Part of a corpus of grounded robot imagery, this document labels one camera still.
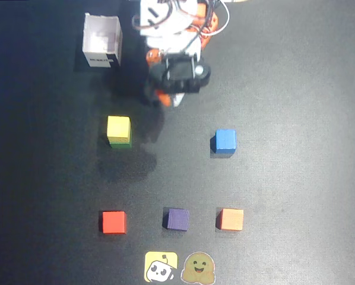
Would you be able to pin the hugging face emoji sticker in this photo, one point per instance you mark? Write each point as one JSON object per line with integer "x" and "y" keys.
{"x": 198, "y": 267}

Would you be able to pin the green wooden cube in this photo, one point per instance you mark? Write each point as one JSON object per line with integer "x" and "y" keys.
{"x": 121, "y": 144}

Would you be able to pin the white open cardboard box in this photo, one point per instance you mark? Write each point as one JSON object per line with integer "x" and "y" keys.
{"x": 101, "y": 41}

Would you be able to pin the yellow robot face sticker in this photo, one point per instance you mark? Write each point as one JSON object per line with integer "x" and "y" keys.
{"x": 160, "y": 266}

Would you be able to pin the yellow wooden cube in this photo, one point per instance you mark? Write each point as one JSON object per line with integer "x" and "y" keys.
{"x": 118, "y": 127}

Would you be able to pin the blue wooden cube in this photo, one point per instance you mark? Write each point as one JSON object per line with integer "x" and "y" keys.
{"x": 225, "y": 141}

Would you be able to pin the black felt mat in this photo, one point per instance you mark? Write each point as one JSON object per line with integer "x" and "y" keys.
{"x": 299, "y": 148}

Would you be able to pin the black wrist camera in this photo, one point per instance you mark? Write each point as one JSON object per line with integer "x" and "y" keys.
{"x": 180, "y": 74}

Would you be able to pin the orange wooden cube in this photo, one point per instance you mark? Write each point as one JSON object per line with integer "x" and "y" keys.
{"x": 231, "y": 219}

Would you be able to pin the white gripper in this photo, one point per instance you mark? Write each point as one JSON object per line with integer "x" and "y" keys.
{"x": 169, "y": 89}

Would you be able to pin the purple wooden cube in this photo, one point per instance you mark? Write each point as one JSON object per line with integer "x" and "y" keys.
{"x": 177, "y": 219}

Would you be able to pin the red wooden cube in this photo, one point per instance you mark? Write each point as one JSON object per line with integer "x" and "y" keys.
{"x": 114, "y": 222}

